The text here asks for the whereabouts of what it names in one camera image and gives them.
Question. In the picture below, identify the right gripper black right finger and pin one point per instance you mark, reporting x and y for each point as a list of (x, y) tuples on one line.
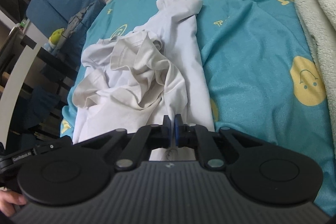
[(261, 171)]

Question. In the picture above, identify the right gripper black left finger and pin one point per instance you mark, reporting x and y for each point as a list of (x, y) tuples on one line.
[(72, 174)]

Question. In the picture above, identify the white garment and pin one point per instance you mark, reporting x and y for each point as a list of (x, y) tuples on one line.
[(136, 79)]

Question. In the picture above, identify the blue folding sofa chair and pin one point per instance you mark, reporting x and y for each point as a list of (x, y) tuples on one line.
[(50, 15)]

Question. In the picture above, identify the person's left hand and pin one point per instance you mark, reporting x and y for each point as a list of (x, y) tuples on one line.
[(8, 199)]

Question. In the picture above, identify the black and white table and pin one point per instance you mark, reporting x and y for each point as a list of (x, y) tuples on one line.
[(18, 75)]

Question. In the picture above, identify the teal patterned bed sheet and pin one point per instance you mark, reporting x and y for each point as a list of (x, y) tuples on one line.
[(259, 72)]

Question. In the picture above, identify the yellow green plush toy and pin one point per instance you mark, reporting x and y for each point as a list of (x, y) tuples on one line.
[(55, 36)]

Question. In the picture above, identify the grey cloth on chair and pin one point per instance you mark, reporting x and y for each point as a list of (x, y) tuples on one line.
[(72, 24)]

